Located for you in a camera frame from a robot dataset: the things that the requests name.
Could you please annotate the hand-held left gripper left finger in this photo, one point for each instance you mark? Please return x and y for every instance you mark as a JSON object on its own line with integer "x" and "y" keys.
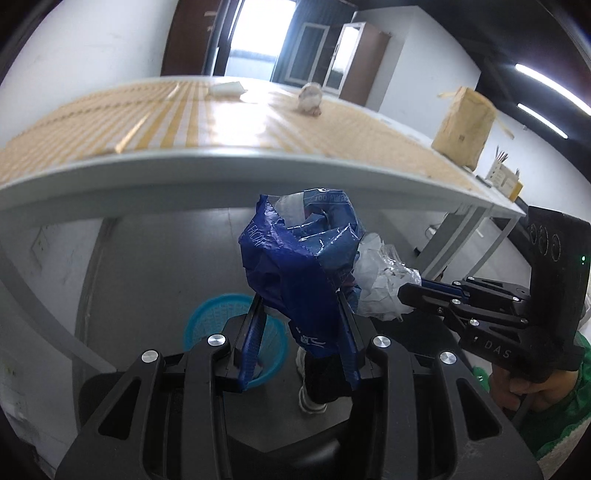
{"x": 251, "y": 341}

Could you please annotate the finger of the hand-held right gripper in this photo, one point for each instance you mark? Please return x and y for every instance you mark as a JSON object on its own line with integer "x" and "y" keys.
{"x": 429, "y": 302}
{"x": 489, "y": 288}

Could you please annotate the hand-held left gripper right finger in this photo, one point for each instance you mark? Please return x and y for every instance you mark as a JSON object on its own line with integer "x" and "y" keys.
{"x": 347, "y": 350}

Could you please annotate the blue plastic basket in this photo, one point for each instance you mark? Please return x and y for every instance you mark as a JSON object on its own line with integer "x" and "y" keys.
{"x": 207, "y": 318}

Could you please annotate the clear plastic bag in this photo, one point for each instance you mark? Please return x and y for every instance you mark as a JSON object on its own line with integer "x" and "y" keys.
{"x": 378, "y": 281}

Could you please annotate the blue plastic bag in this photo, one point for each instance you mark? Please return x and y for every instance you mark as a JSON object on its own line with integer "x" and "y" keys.
{"x": 295, "y": 277}

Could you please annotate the person's right forearm green sleeve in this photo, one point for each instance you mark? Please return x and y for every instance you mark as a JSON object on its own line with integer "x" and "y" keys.
{"x": 563, "y": 427}

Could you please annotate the person's right hand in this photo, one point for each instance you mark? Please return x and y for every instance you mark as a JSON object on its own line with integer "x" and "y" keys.
{"x": 549, "y": 394}

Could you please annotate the person's dark trouser leg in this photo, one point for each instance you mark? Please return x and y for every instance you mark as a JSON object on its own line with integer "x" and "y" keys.
{"x": 323, "y": 383}

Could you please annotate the person's white shoe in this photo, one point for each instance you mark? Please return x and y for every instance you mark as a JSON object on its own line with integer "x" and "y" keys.
{"x": 314, "y": 406}

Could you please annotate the small cardboard box with sticks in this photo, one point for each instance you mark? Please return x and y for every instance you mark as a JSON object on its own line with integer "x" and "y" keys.
{"x": 505, "y": 177}

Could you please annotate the brown paper bag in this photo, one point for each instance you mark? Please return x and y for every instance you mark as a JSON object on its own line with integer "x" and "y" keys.
{"x": 464, "y": 127}

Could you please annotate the ceiling tube light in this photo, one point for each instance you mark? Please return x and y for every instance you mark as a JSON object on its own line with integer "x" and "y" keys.
{"x": 542, "y": 120}
{"x": 554, "y": 85}

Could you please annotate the white table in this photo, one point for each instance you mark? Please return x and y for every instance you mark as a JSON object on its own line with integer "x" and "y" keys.
{"x": 184, "y": 170}

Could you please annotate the yellow checkered tablecloth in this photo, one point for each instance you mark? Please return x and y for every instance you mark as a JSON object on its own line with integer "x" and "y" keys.
{"x": 231, "y": 124}

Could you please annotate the crumpled white paper ball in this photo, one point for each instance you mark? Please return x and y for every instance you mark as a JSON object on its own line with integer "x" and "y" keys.
{"x": 309, "y": 98}

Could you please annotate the brown glass door cabinet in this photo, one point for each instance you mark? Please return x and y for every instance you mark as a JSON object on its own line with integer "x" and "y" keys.
{"x": 364, "y": 64}

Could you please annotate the white tissue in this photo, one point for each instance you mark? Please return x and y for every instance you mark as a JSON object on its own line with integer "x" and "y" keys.
{"x": 226, "y": 88}

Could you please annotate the grey glass door cabinet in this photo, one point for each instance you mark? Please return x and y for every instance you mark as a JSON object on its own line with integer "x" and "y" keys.
{"x": 307, "y": 55}

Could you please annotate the brown door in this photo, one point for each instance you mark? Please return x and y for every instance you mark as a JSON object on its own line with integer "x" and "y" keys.
{"x": 189, "y": 37}

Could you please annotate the wall socket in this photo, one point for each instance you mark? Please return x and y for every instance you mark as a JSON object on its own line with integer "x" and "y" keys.
{"x": 40, "y": 244}

